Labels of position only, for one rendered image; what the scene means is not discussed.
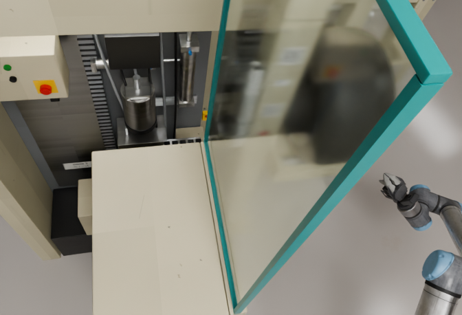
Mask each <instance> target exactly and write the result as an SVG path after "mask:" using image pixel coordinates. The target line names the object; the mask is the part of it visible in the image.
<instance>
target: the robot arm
mask: <svg viewBox="0 0 462 315"><path fill-rule="evenodd" d="M383 178H384V180H379V182H380V183H381V184H383V185H384V187H383V188H382V190H383V191H382V190H381V192H382V193H383V194H384V193H385V194H386V195H384V196H385V197H387V198H389V199H392V200H393V201H394V202H395V203H397V209H398V211H399V212H400V213H401V214H402V215H403V216H404V217H405V218H406V220H407V221H408V223H409V224H410V225H411V226H412V227H413V228H414V229H415V230H417V231H424V230H427V229H429V227H431V225H432V218H431V217H430V216H429V211H430V212H432V213H435V214H437V215H440V218H441V219H442V220H443V222H444V224H445V226H446V228H447V230H448V232H449V234H450V236H451V238H452V240H453V243H454V245H455V247H456V249H457V251H458V253H459V255H460V256H458V255H455V254H453V253H451V252H446V251H444V250H435V251H433V252H432V253H430V254H429V256H428V257H427V259H426V260H425V262H424V264H423V267H422V272H421V273H422V276H423V278H424V279H425V283H424V284H425V285H424V288H423V292H422V294H421V298H420V299H419V303H418V306H417V309H416V312H415V315H454V313H455V311H456V308H457V305H458V302H459V300H460V299H461V296H462V204H461V203H459V202H458V201H455V200H452V199H448V198H447V197H443V196H440V195H438V194H436V193H432V192H430V189H429V188H428V187H427V186H426V185H423V184H417V185H414V186H412V187H411V188H410V190H409V194H407V192H408V191H407V189H408V188H407V187H406V183H405V182H404V180H403V179H402V178H400V177H398V176H395V175H392V174H390V173H384V174H383Z"/></svg>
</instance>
